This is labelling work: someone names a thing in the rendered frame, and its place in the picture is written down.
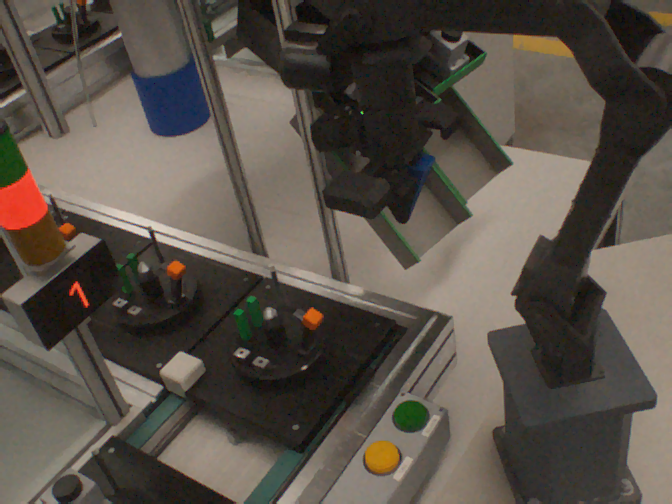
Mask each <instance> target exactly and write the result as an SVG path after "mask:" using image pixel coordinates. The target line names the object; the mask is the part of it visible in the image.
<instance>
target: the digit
mask: <svg viewBox="0 0 672 504"><path fill-rule="evenodd" d="M51 290H52V292H53V293H54V295H55V297H56V299H57V301H58V303H59V305H60V307H61V309H62V311H63V312H64V314H65V316H66V318H67V320H68V322H69V324H70V326H71V327H73V326H74V325H75V324H76V323H77V322H78V321H80V320H81V319H82V318H83V317H84V316H85V315H86V314H88V313H89V312H90V311H91V310H92V309H93V308H95V307H96V306H97V305H98V304H99V303H100V302H101V301H102V300H101V297H100V295H99V293H98V291H97V289H96V287H95V285H94V283H93V281H92V279H91V277H90V274H89V272H88V270H87V268H86V266H85V264H84V262H83V263H82V264H81V265H79V266H78V267H77V268H76V269H74V270H73V271H72V272H71V273H69V274H68V275H67V276H66V277H64V278H63V279H62V280H61V281H60V282H58V283H57V284H56V285H55V286H53V287H52V288H51Z"/></svg>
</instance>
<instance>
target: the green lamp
mask: <svg viewBox="0 0 672 504"><path fill-rule="evenodd" d="M28 170H29V167H28V165H27V163H26V161H25V159H24V157H23V155H22V153H21V151H20V148H19V146H18V144H17V142H16V140H15V138H14V136H13V134H12V132H11V130H10V128H9V126H8V127H7V129H6V131H5V133H4V134H3V135H2V136H0V189H2V188H6V187H8V186H11V185H13V184H15V183H17V182H18V181H20V180H21V179H22V178H23V177H24V176H25V175H26V174H27V172H28Z"/></svg>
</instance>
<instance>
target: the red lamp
mask: <svg viewBox="0 0 672 504"><path fill-rule="evenodd" d="M47 209H48V206H47V204H46V202H45V200H44V198H43V196H42V194H41V192H40V190H39V187H38V185H37V183H36V181H35V179H34V177H33V175H32V173H31V171H30V169H29V170H28V172H27V174H26V175H25V176H24V177H23V178H22V179H21V180H20V181H18V182H17V183H15V184H13V185H11V186H8V187H6V188H2V189H0V223H1V225H2V226H3V227H4V228H7V229H20V228H24V227H27V226H30V225H32V224H34V223H36V222H37V221H39V220H40V219H41V218H42V217H43V216H44V215H45V214H46V212H47Z"/></svg>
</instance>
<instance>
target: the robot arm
mask: <svg viewBox="0 0 672 504"><path fill-rule="evenodd" d="M332 9H333V14H334V15H333V17H332V19H331V20H330V22H329V24H328V25H318V24H309V23H306V22H301V21H294V22H293V23H291V24H290V25H289V26H288V27H287V28H285V29H284V35H285V42H284V45H283V47H282V51H281V55H280V66H279V75H280V78H281V80H282V82H283V84H284V85H285V86H286V87H287V88H289V89H294V90H303V91H312V92H321V93H330V94H341V93H343V92H344V91H345V90H346V89H347V88H348V86H349V85H351V84H352V83H353V82H355V88H356V94H357V100H358V102H354V103H347V104H343V105H340V106H338V107H336V108H335V109H333V110H332V111H331V112H330V113H329V114H327V115H326V116H325V117H324V118H323V119H321V118H319V119H318V120H317V121H315V122H314V123H313V124H312V125H311V126H310V132H311V140H312V142H313V144H314V146H315V148H316V149H317V150H318V151H320V152H327V151H334V150H335V149H340V148H350V147H352V149H353V154H355V155H357V156H361V157H366V158H369V161H370V162H369V163H368V164H367V165H366V166H365V167H364V168H363V169H362V170H361V171H360V172H357V173H355V172H351V171H346V170H344V171H343V172H342V173H340V174H339V175H338V176H337V177H336V178H335V179H334V180H333V181H332V182H331V183H330V184H329V185H328V186H327V187H326V188H325V189H324V190H323V191H322V194H323V198H324V203H325V206H326V207H327V208H330V209H333V210H337V211H341V212H345V213H348V214H352V215H356V216H360V217H364V218H367V219H374V218H375V217H377V215H378V214H379V213H380V212H381V211H382V210H383V209H384V208H385V207H386V206H387V207H388V208H389V210H390V211H391V213H392V214H393V216H394V218H395V219H396V221H397V222H398V223H401V224H406V223H407V222H408V221H409V219H410V216H411V214H412V212H413V209H414V207H415V204H416V202H417V199H418V197H419V194H420V192H421V190H422V187H423V185H424V183H425V181H426V178H427V176H428V174H429V172H430V169H431V167H432V165H433V164H434V163H435V157H434V156H432V155H427V154H424V152H423V149H422V148H423V147H424V146H425V145H426V144H427V143H428V139H429V138H430V137H431V136H432V135H433V132H432V131H430V130H431V129H436V130H440V136H441V138H442V139H443V140H448V138H449V137H450V136H451V135H452V134H453V133H454V132H455V131H456V130H457V129H458V128H459V126H460V122H459V114H458V113H457V112H456V111H455V110H454V109H453V108H452V107H451V106H446V105H440V104H434V103H428V102H424V98H423V97H416V96H415V88H414V79H413V70H412V64H416V63H417V62H418V61H419V60H420V59H421V58H422V57H423V56H424V55H425V53H426V52H427V51H428V50H429V49H430V48H431V47H432V43H431V41H429V40H428V39H427V38H426V37H424V36H422V35H420V34H419V33H420V32H426V31H451V32H470V33H488V34H507V35H526V36H544V37H557V38H558V39H559V40H560V41H561V42H562V43H563V44H564V45H565V46H566V47H567V48H568V49H569V50H570V51H571V53H572V54H573V56H574V58H575V60H576V62H577V63H578V65H579V67H580V69H581V71H582V72H583V74H584V76H585V78H586V79H587V81H588V83H589V85H590V86H591V87H592V88H593V89H594V90H595V91H596V92H597V93H598V94H599V95H600V96H601V97H602V98H603V99H604V100H605V101H606V102H605V106H604V111H603V115H602V120H601V124H600V137H599V145H598V148H597V147H596V149H595V151H596V153H595V155H594V157H593V159H592V161H591V163H590V166H589V168H588V170H587V172H586V174H585V176H584V179H583V181H582V183H580V185H579V186H580V187H579V189H578V192H577V194H576V196H575V198H574V200H573V199H572V201H571V203H572V204H571V207H570V209H569V211H568V213H567V215H566V217H565V220H564V222H563V224H562V226H561V228H560V229H559V230H558V232H559V233H558V234H557V236H555V237H554V238H553V239H552V240H550V239H548V238H546V237H545V236H543V235H541V234H540V235H539V237H538V239H537V240H536V242H535V244H534V246H533V248H532V250H531V252H530V254H529V256H528V258H527V260H526V262H525V264H524V266H523V268H522V271H521V274H520V276H519V278H518V280H517V282H516V284H515V286H514V288H513V290H512V292H511V293H510V294H511V295H512V296H517V297H516V299H515V303H514V307H515V310H516V311H517V312H518V313H519V314H520V316H521V317H522V318H523V319H524V321H525V323H526V325H527V328H528V330H529V332H530V334H531V336H532V338H533V341H534V343H535V345H532V346H531V352H532V355H533V357H534V359H535V361H536V363H537V365H538V368H539V370H540V372H541V374H542V376H543V379H544V381H545V383H546V385H547V387H548V388H549V389H556V388H561V387H566V386H570V385H575V384H580V383H585V382H590V381H595V380H599V379H603V378H605V376H606V373H605V371H604V369H603V367H602V365H601V363H600V361H599V360H598V358H597V356H596V354H595V339H596V320H597V317H598V315H599V312H600V310H601V307H602V304H603V302H604V299H605V297H606V294H607V292H606V291H605V290H604V289H603V288H602V287H601V286H600V285H599V284H598V283H597V282H596V281H595V280H594V279H593V278H592V277H591V276H590V275H588V274H587V273H588V269H589V265H590V261H591V252H592V250H593V248H594V246H595V244H596V242H597V240H598V238H599V236H600V234H601V232H602V230H603V229H604V227H605V225H606V223H607V221H608V219H610V218H611V213H612V211H613V209H614V207H615V206H616V204H617V202H618V200H619V198H620V196H621V194H622V192H623V190H624V188H625V186H626V184H627V182H628V181H629V179H630V177H631V175H632V173H633V171H634V169H635V167H638V165H639V164H638V162H639V161H640V160H641V159H642V158H643V157H644V156H645V155H646V154H647V153H648V152H649V151H651V150H652V149H653V148H654V147H655V146H656V145H657V144H658V143H659V141H660V140H661V139H662V138H663V137H664V135H665V134H666V133H667V132H668V131H669V129H670V128H671V127H672V35H670V34H669V33H668V32H667V31H666V30H665V29H664V28H663V27H662V26H661V25H660V24H659V23H658V22H657V21H656V20H655V19H654V18H653V17H652V16H651V15H650V14H649V13H647V12H646V11H644V10H642V9H640V8H639V7H637V6H635V5H633V4H632V3H630V2H628V1H626V0H333V1H332Z"/></svg>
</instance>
